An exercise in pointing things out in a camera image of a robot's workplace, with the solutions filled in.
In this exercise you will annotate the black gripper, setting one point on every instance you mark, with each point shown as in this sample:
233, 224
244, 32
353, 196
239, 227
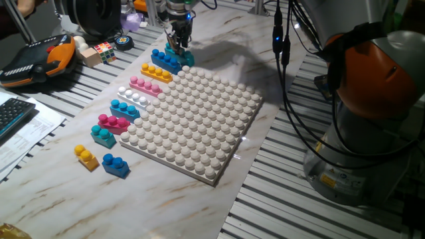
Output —
180, 23

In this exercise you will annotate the teal four-stud block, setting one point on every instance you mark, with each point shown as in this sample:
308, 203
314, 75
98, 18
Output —
186, 59

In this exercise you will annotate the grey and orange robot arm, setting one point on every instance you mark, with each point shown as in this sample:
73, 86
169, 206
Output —
365, 83

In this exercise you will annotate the bare person hand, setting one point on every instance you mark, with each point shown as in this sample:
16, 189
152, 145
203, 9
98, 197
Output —
28, 6

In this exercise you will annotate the dark blue four-stud block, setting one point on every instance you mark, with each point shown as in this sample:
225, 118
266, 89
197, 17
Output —
165, 61

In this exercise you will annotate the yellow four-stud block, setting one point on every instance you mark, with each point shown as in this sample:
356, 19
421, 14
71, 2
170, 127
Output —
156, 73

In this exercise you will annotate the translucent purple bag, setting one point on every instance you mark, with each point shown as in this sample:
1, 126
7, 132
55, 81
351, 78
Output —
131, 21

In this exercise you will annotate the orange plastic part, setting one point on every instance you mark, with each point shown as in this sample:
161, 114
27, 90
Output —
141, 5

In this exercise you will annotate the black round puck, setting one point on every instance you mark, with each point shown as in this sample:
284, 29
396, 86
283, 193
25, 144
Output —
124, 42

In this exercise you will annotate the pink four-stud block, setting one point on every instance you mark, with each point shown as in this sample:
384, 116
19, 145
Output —
146, 87

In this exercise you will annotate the white four-stud block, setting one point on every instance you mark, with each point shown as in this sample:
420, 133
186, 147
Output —
133, 98

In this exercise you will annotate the Rubik's cube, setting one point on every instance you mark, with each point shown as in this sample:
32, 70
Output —
105, 52

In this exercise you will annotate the white studded baseplate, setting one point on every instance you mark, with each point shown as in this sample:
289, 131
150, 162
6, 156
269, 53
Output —
192, 123

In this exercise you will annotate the light blue three-stud block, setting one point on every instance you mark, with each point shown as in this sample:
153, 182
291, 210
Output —
125, 111

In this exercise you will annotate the black filament spool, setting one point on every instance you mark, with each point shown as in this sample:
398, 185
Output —
94, 15

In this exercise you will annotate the plain wooden cube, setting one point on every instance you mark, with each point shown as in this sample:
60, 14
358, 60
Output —
90, 57

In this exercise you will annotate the white rounded figurine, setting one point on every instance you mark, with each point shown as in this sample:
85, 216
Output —
79, 42

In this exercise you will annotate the magenta three-stud block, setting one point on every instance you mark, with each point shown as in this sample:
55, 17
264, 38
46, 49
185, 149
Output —
114, 124

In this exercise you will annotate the teal two-stud block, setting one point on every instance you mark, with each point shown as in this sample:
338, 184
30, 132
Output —
103, 136

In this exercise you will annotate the blue two-stud block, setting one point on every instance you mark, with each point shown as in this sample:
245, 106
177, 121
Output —
115, 166

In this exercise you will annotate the orange black teach pendant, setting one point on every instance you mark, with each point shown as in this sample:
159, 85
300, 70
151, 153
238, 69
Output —
36, 63

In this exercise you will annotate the yellow two-stud block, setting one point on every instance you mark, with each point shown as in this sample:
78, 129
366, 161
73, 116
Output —
87, 159

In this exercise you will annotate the grey metal bar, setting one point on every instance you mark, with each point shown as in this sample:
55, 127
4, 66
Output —
20, 21

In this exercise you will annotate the printed paper sheets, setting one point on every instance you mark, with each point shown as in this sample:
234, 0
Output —
30, 136

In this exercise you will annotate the black keyboard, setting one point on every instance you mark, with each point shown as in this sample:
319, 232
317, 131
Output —
13, 116

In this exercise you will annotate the marble pattern board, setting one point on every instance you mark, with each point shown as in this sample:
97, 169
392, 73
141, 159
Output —
66, 206

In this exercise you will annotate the gold foil packet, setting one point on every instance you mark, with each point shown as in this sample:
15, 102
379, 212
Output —
11, 232

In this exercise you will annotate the aluminium profile post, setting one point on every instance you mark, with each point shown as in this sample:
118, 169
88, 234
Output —
258, 7
151, 11

